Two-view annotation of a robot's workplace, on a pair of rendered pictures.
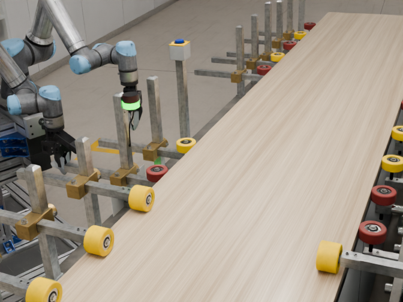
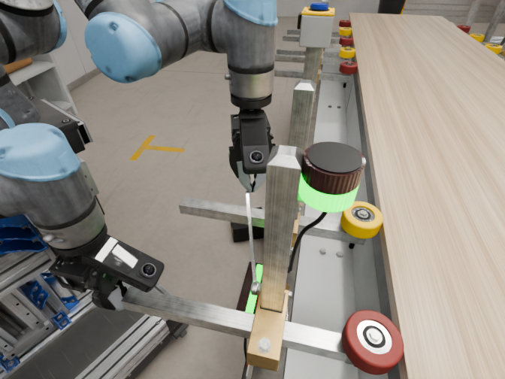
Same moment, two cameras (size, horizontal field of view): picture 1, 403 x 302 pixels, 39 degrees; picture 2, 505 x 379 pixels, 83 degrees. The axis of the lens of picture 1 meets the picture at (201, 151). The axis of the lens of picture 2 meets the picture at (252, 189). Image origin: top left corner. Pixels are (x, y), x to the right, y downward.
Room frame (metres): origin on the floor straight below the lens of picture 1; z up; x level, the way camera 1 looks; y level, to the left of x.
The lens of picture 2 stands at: (1.72, 0.37, 1.33)
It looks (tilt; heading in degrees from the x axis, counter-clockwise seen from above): 41 degrees down; 348
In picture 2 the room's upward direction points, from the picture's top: straight up
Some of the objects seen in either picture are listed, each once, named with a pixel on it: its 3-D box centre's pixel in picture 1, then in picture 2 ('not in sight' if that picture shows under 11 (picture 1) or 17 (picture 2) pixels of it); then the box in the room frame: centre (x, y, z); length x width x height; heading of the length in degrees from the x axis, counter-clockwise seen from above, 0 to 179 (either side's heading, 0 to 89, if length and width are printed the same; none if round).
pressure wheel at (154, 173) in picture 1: (158, 181); (364, 350); (1.85, 0.17, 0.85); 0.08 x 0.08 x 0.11
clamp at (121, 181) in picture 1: (125, 175); (271, 319); (1.93, 0.29, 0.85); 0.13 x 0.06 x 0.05; 155
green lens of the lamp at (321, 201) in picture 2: (131, 103); (328, 185); (1.93, 0.24, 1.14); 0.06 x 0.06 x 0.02
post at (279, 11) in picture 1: (279, 36); not in sight; (3.76, -0.56, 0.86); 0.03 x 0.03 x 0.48; 65
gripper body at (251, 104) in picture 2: (131, 93); (250, 122); (2.19, 0.27, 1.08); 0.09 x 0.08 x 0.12; 175
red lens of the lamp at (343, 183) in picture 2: (130, 97); (332, 166); (1.93, 0.24, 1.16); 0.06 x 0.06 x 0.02
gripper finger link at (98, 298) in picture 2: (59, 156); (106, 291); (2.01, 0.56, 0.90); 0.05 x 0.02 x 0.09; 155
